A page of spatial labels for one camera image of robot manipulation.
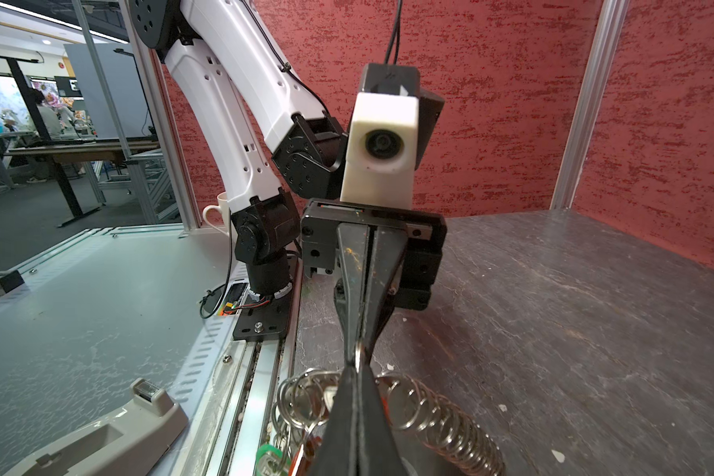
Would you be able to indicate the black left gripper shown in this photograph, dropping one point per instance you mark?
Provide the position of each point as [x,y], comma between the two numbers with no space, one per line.
[336,238]

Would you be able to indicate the aluminium corner post left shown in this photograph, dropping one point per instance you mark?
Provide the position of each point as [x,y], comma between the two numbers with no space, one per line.
[157,97]

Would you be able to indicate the grey plastic device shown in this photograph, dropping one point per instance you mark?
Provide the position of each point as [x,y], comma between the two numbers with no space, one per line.
[127,441]

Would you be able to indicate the green key tag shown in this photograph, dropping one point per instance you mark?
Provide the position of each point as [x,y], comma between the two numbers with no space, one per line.
[270,461]

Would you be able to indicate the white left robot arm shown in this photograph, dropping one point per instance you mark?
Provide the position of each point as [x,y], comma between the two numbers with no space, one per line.
[303,194]

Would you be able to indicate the aluminium corner post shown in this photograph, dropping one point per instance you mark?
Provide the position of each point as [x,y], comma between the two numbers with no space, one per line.
[157,97]
[597,72]

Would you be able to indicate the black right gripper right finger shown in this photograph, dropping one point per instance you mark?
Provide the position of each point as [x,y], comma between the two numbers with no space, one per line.
[377,452]

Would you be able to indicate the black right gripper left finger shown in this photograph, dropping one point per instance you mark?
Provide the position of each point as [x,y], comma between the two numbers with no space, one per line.
[338,452]

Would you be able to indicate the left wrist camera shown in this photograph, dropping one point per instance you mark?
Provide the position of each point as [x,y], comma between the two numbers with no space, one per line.
[392,122]

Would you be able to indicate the aluminium corner post right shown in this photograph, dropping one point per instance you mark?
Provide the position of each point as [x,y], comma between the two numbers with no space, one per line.
[597,72]

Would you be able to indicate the aluminium mounting rail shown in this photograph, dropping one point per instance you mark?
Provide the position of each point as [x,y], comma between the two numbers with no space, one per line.
[227,389]

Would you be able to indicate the white paper cup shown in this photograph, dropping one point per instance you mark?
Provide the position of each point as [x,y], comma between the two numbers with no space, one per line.
[217,215]

